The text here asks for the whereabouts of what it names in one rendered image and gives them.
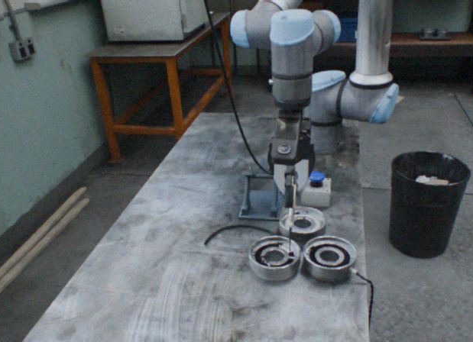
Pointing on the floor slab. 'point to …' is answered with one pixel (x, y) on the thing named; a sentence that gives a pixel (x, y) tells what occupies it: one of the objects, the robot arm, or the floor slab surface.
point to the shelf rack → (431, 47)
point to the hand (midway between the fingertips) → (291, 191)
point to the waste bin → (425, 201)
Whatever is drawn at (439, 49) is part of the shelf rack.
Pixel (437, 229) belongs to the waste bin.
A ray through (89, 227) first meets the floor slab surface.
